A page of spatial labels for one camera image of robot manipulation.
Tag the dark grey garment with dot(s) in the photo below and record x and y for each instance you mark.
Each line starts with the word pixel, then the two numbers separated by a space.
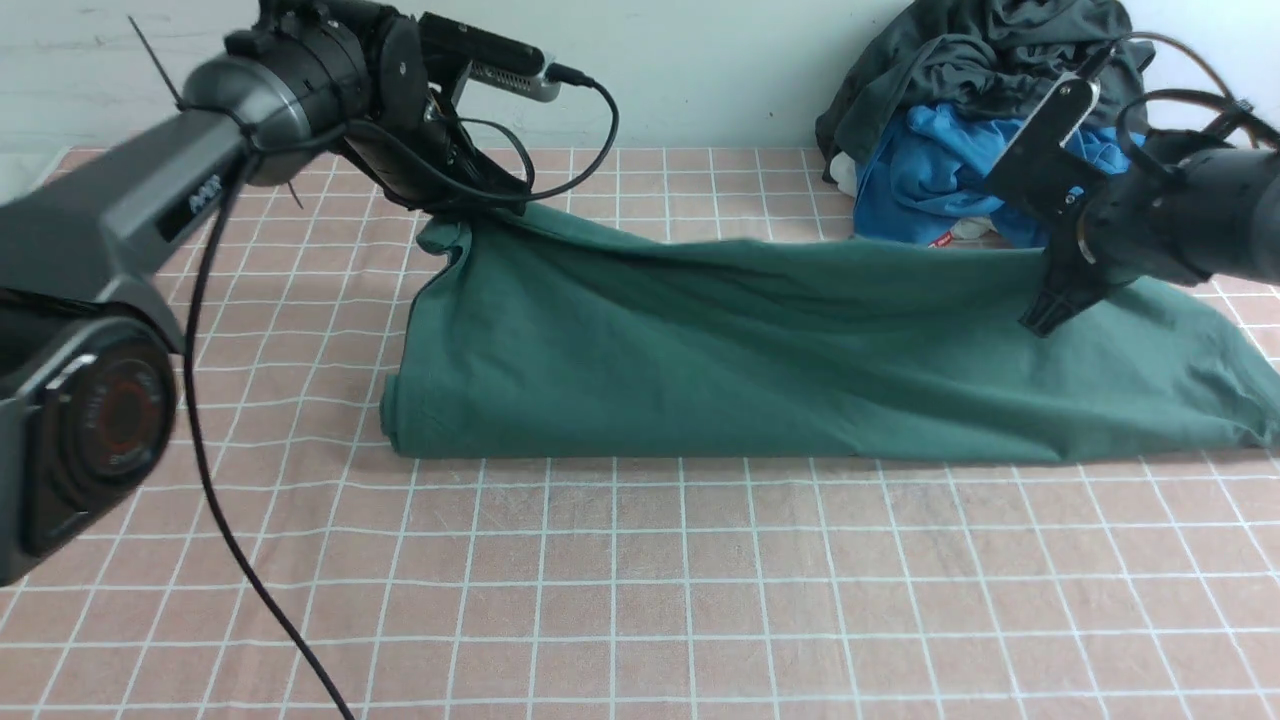
pixel 988 59

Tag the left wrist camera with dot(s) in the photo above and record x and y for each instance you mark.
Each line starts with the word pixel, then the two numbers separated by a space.
pixel 490 55

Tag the pink grid tablecloth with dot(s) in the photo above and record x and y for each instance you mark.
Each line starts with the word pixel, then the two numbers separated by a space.
pixel 620 589

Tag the blue garment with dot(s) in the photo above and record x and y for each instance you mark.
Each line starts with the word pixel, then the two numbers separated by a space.
pixel 927 174

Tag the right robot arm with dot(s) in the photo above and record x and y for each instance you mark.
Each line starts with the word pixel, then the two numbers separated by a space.
pixel 1216 215

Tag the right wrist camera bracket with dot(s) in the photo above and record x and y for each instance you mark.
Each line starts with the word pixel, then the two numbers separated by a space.
pixel 1036 173

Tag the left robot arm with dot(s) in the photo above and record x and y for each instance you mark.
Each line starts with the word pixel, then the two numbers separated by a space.
pixel 89 395

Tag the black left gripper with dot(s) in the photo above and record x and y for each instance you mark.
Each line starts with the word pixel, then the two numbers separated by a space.
pixel 432 166

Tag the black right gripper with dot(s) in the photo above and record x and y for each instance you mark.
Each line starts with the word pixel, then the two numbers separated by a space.
pixel 1070 286

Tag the green long-sleeve top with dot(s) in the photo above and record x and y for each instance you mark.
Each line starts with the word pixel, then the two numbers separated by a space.
pixel 547 335

